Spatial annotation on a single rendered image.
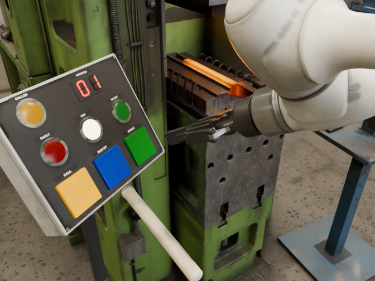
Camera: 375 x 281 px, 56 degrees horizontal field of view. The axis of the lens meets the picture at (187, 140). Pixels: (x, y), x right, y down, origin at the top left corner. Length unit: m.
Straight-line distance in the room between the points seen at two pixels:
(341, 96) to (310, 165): 2.11
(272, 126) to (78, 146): 0.39
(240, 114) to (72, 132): 0.35
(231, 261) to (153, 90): 0.89
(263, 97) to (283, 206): 1.68
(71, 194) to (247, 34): 0.47
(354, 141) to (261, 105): 0.94
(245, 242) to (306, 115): 1.27
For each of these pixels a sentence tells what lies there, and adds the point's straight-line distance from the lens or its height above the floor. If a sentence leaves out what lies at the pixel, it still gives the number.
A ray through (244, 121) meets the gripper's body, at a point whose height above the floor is 1.17.
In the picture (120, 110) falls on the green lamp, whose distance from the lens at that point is 0.84.
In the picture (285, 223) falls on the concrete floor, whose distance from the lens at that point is 2.14.
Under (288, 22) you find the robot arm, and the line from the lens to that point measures 0.43.
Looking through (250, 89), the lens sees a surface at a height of 1.02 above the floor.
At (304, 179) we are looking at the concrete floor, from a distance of 2.49.
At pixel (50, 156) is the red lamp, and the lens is 0.72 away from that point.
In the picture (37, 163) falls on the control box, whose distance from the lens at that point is 0.72.
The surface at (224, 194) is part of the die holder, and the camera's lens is 1.34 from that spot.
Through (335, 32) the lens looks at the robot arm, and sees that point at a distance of 0.42.
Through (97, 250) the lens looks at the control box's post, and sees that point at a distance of 1.10.
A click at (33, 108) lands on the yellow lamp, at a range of 0.73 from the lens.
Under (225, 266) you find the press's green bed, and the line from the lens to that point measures 1.69.
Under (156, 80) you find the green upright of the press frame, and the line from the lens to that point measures 1.18.
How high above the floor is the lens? 1.47
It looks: 32 degrees down
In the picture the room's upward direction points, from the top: straight up
